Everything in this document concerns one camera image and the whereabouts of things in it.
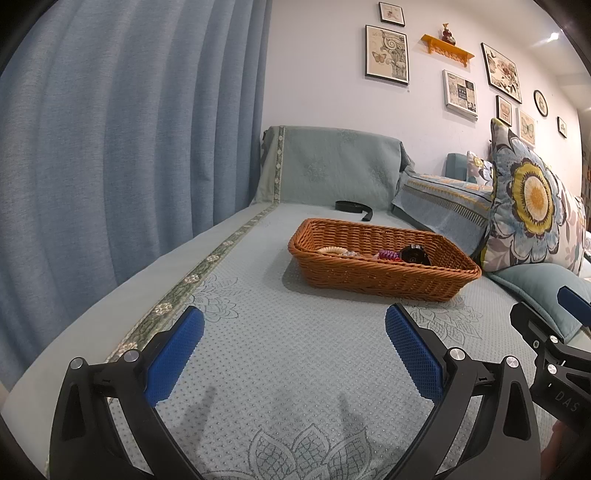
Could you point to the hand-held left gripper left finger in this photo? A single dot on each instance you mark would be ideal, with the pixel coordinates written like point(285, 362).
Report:
point(178, 355)

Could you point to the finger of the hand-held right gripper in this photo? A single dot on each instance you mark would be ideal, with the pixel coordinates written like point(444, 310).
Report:
point(531, 323)
point(575, 300)

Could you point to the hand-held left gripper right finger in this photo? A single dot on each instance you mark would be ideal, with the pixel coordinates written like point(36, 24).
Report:
point(413, 350)

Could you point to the brown wicker basket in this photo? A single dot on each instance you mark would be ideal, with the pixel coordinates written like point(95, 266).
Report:
point(369, 277)

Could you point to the teal cushion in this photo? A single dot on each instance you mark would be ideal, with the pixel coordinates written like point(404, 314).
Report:
point(531, 286)

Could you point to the pale floral cushion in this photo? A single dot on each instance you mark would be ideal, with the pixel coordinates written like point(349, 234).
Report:
point(582, 230)

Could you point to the black round object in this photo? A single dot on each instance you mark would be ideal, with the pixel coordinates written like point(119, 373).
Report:
point(415, 255)

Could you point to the large yellow flower cushion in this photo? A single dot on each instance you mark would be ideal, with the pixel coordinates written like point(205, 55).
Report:
point(531, 194)

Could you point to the striped blue cushion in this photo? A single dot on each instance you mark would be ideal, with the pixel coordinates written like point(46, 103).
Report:
point(443, 203)

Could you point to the small floral cushion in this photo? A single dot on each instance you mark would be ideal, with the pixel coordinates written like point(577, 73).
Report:
point(480, 168)

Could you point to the teal sofa backrest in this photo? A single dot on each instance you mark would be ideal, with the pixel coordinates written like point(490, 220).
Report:
point(456, 165)

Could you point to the blue curtain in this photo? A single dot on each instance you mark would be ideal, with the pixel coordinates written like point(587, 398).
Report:
point(115, 138)

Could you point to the small red figurine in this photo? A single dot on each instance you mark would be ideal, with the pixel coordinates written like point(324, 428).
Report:
point(447, 33)

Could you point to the tiny black picture frame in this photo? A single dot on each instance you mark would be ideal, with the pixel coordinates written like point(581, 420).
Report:
point(562, 127)

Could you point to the pale butterfly picture frame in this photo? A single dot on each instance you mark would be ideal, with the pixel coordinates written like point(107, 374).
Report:
point(526, 127)

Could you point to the round wall frame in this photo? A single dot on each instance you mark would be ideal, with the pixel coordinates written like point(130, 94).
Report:
point(540, 102)

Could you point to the small dark picture frame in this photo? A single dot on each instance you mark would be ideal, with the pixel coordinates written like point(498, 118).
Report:
point(504, 110)

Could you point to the white picture frame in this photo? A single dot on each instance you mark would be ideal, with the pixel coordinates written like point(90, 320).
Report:
point(460, 94)

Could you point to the large floral picture frame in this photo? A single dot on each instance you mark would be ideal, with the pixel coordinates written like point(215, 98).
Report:
point(501, 71)

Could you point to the yellow wall shelf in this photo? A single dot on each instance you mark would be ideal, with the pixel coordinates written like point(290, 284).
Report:
point(447, 50)

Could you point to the large butterfly picture frame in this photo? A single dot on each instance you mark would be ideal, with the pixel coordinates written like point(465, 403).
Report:
point(387, 54)

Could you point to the small black picture frame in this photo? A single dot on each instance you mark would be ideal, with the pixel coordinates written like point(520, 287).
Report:
point(392, 13)

